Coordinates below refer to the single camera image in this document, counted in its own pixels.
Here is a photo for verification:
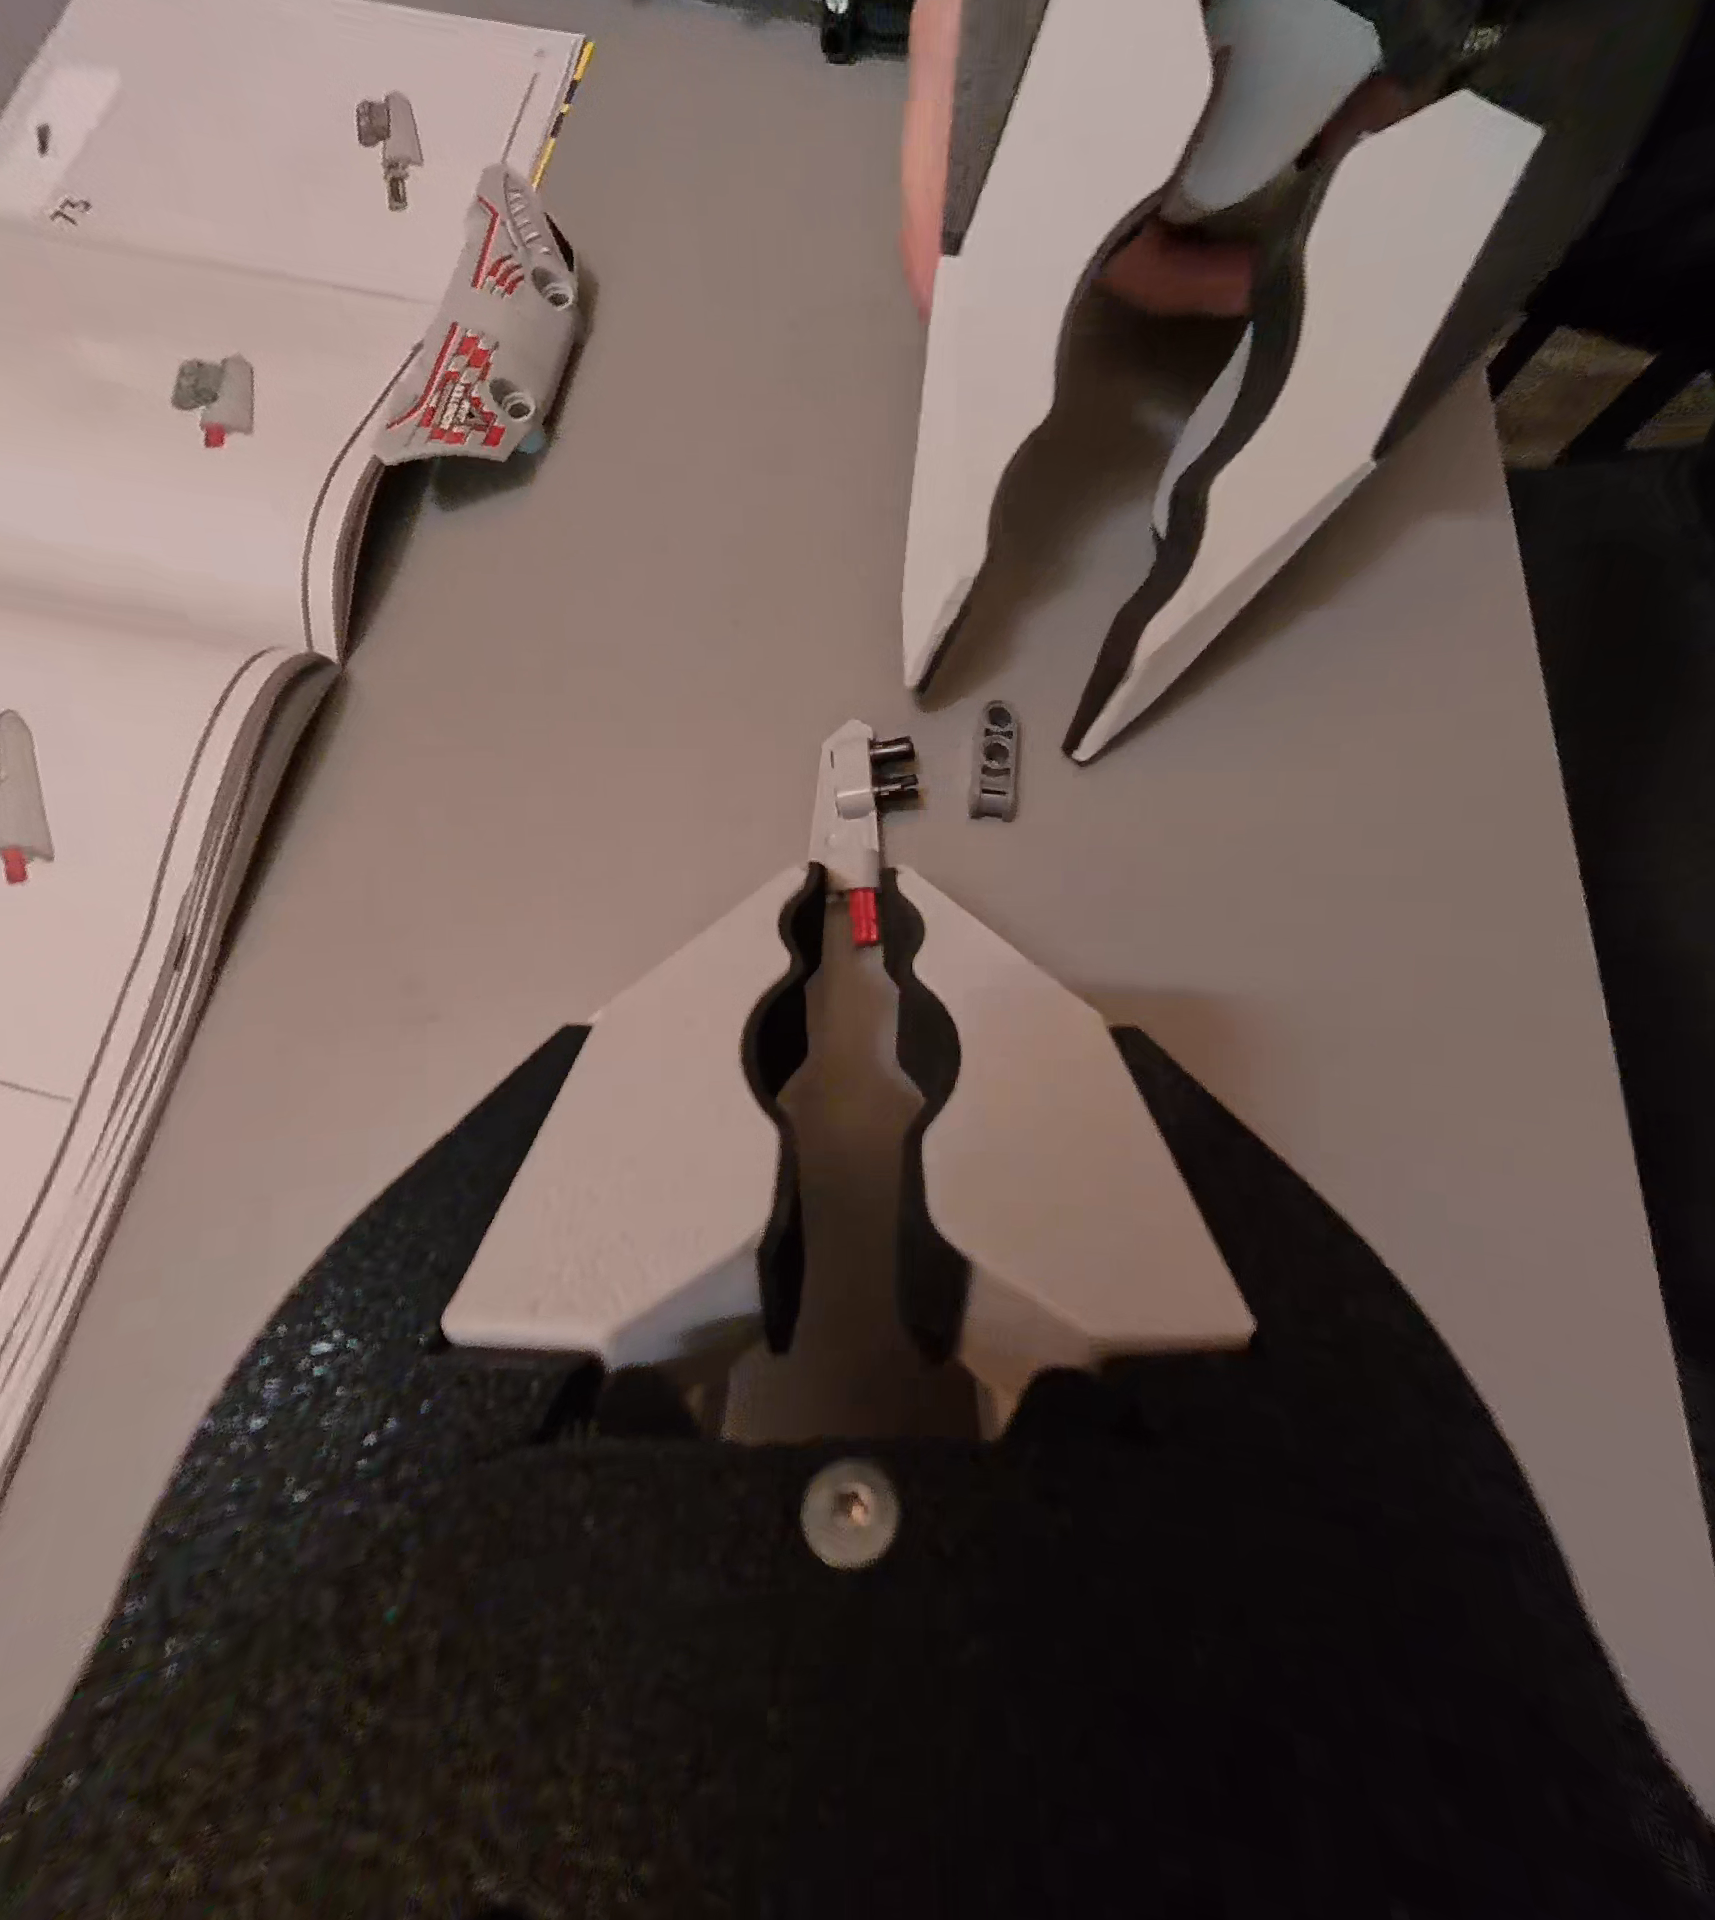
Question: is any person's dark clothing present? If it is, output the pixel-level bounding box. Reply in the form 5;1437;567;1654
1510;450;1715;1862

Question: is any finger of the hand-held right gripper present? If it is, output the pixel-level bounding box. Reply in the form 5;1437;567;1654
900;0;1241;697
1063;87;1549;768

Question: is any grey red printed toy panel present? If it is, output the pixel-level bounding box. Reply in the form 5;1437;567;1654
371;162;588;465

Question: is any small grey brick connector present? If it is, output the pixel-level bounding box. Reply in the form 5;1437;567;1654
965;697;1023;823

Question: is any grey toy brick assembly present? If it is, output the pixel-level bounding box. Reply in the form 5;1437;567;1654
804;719;925;951

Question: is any open instruction booklet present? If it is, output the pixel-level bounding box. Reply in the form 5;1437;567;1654
0;0;597;1728

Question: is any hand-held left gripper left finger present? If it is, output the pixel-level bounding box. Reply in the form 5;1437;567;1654
435;866;816;1371

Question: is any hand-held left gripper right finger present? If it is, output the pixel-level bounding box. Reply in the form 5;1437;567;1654
878;862;1259;1371

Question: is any person's right hand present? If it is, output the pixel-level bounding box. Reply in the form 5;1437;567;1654
901;44;1254;325

